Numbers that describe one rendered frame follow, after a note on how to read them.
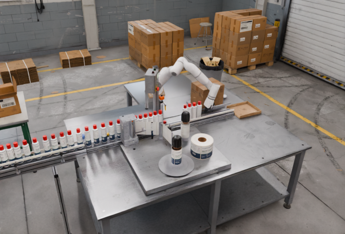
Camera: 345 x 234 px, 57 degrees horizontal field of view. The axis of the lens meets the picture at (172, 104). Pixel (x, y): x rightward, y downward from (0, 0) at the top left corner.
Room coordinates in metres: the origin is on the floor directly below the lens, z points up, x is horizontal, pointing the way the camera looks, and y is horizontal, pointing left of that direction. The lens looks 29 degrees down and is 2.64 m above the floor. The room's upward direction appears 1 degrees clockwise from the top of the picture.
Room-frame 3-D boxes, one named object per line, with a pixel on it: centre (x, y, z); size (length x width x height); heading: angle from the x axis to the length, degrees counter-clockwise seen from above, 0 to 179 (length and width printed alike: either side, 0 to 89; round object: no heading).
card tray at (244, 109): (3.20, -0.83, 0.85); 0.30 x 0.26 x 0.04; 116
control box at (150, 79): (2.78, 0.20, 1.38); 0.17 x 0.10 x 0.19; 171
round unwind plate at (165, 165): (2.14, -0.04, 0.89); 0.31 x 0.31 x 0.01
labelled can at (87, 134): (2.41, 0.78, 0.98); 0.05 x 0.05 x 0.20
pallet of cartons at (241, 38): (6.83, -1.56, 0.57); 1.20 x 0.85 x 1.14; 119
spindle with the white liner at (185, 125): (2.54, -0.12, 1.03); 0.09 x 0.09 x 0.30
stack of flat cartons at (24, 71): (5.79, 3.06, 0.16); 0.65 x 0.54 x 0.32; 121
